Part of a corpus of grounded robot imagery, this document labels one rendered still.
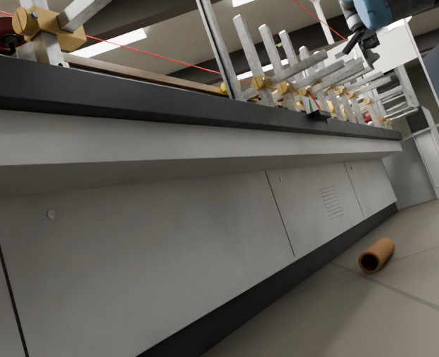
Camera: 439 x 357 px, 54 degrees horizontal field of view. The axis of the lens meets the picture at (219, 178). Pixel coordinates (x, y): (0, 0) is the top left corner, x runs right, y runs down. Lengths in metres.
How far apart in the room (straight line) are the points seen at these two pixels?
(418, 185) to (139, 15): 3.56
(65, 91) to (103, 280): 0.46
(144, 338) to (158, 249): 0.24
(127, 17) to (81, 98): 4.61
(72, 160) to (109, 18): 4.71
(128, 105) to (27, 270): 0.40
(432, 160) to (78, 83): 3.79
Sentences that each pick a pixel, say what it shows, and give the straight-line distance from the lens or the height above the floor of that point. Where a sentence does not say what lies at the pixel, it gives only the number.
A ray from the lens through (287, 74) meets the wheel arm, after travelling 1.73.
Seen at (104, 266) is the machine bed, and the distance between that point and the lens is 1.08.
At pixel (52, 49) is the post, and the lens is 0.92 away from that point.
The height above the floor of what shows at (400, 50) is 1.40.
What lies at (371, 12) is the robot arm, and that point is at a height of 0.74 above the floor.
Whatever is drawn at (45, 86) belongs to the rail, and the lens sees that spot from 0.83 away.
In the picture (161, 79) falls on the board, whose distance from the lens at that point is 1.53.
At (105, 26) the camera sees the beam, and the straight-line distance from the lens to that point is 5.48.
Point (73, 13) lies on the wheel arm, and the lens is 0.94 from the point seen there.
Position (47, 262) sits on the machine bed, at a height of 0.37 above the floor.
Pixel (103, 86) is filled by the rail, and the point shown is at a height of 0.67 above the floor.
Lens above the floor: 0.31
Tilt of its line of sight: 7 degrees up
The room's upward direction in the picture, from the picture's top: 18 degrees counter-clockwise
